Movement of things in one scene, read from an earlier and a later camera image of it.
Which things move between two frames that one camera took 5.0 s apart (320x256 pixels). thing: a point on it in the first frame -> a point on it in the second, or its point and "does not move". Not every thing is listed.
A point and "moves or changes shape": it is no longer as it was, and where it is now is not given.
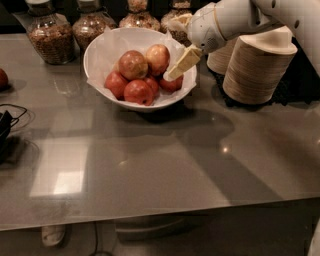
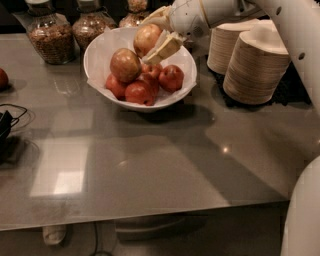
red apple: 171,86 does not move
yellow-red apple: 158,58 moves or changes shape
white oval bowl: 140,69 does not move
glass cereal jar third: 138,16 does not move
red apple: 154,85 -> 150,71
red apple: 4,81 does not move
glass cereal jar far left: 51,37 does not move
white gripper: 202,29 -> 187,16
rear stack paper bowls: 218,60 does not move
